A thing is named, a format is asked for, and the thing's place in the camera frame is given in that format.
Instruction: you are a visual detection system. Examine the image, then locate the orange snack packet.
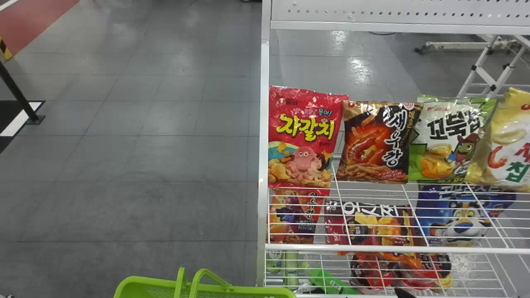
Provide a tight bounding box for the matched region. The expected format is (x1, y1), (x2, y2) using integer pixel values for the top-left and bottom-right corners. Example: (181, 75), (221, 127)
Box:
(268, 187), (331, 244)

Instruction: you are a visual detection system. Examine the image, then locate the dark red snack packet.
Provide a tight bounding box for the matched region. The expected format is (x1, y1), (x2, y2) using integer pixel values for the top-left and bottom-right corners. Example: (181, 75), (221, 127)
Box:
(324, 200), (427, 256)

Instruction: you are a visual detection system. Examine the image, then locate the white wire rack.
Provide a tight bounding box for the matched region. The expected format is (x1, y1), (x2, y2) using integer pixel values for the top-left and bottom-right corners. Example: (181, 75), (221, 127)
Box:
(256, 0), (530, 298)

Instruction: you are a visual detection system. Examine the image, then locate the blue cereal bag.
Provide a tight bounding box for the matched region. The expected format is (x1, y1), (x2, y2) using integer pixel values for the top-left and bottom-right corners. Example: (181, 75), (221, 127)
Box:
(415, 184), (517, 248)

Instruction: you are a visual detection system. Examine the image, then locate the green basket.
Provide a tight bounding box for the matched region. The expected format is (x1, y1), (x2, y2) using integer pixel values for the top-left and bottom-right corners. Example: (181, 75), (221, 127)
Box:
(113, 267), (296, 298)

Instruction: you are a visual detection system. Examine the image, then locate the white folding ladder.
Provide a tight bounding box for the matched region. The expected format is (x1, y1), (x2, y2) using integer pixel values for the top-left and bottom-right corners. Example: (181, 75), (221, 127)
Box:
(415, 35), (530, 99)

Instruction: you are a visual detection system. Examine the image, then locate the black snack packet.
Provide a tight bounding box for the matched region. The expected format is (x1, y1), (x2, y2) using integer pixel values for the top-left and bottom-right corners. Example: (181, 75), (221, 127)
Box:
(336, 101), (423, 184)

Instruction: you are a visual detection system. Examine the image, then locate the green snack packet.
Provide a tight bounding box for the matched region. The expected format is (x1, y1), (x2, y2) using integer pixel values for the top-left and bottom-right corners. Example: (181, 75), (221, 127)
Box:
(408, 94), (497, 184)

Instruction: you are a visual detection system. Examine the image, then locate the green bottle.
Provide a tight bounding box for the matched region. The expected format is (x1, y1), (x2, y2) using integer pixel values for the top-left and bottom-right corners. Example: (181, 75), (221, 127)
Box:
(308, 268), (360, 295)

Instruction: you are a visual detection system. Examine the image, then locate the yellow snack packet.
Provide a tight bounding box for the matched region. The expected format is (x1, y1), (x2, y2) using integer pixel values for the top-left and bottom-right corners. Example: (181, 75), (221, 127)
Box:
(465, 87), (530, 192)

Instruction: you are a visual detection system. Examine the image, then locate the striped post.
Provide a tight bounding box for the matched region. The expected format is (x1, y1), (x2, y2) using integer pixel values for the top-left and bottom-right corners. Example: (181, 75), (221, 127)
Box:
(0, 37), (46, 125)

